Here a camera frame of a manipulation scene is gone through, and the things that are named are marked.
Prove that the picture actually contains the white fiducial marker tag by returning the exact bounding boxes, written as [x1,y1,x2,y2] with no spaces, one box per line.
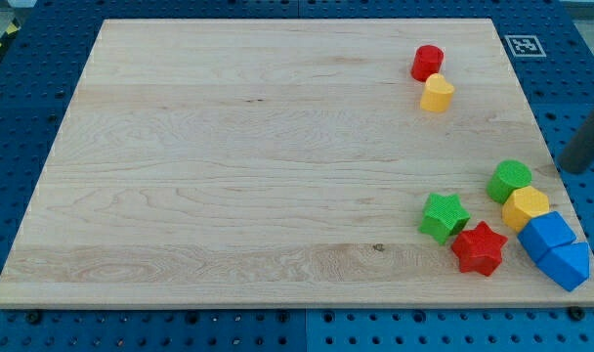
[504,34,546,58]

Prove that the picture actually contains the blue triangle block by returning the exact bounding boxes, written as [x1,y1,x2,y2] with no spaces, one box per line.
[537,242,590,291]

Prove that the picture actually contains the yellow heart block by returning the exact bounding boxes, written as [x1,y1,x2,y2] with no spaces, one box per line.
[419,73,455,112]

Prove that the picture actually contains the red star block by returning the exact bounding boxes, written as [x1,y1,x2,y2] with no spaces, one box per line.
[451,221,508,277]

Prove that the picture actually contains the light wooden board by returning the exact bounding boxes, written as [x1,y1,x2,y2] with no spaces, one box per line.
[0,19,594,310]

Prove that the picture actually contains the yellow black hazard tape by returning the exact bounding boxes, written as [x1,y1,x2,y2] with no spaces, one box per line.
[0,18,21,63]

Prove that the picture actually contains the green cylinder block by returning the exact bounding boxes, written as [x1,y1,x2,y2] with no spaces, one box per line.
[487,159,532,204]

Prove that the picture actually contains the green star block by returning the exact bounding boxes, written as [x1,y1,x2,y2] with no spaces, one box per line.
[418,193,471,245]

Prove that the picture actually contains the blue cube block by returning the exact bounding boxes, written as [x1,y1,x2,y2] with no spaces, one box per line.
[518,211,576,263]

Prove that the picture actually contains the yellow hexagon block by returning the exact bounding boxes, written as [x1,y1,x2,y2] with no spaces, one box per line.
[501,186,550,232]

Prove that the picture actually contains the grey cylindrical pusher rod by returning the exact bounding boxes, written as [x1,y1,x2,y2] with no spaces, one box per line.
[558,108,594,174]

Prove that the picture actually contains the red cylinder block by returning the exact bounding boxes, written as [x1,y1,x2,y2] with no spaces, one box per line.
[410,45,445,82]

